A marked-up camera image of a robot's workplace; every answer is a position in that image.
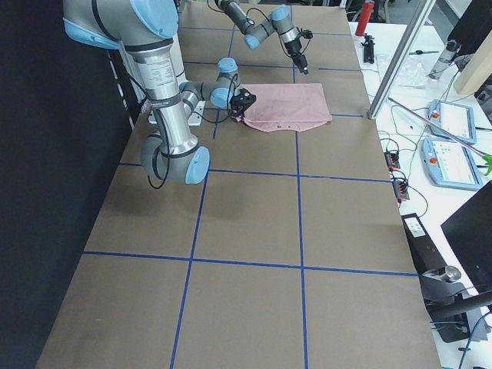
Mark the orange connector block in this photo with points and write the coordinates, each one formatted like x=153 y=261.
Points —
x=392 y=159
x=400 y=185

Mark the blue teach pendant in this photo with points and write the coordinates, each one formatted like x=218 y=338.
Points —
x=455 y=118
x=450 y=165

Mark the pink Snoopy t-shirt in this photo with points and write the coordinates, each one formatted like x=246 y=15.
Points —
x=287 y=107

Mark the black monitor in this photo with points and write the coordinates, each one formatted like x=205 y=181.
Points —
x=468 y=232

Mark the black folded tripod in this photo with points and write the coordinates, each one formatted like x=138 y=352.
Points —
x=368 y=46

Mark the black clamp stand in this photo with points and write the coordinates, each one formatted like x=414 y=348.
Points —
x=455 y=310

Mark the far orange connector block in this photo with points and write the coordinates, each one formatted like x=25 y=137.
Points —
x=392 y=159

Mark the near orange connector block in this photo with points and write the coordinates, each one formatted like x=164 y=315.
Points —
x=400 y=185

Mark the aluminium frame post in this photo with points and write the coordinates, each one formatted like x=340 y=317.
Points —
x=408 y=38

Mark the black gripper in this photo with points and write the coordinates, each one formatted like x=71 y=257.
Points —
x=294 y=48
x=239 y=108

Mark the wooden board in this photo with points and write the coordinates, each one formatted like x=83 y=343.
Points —
x=474 y=33

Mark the near blue teach pendant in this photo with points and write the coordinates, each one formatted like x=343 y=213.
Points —
x=450 y=165

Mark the far blue teach pendant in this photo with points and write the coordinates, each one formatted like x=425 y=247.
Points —
x=455 y=118

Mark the clear plastic bag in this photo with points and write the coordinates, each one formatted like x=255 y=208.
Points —
x=412 y=73

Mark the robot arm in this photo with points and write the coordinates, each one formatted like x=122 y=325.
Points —
x=146 y=30
x=278 y=22

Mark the red bottle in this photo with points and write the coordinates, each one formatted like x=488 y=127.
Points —
x=364 y=18

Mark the black box with label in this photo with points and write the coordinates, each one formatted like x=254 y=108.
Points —
x=424 y=251

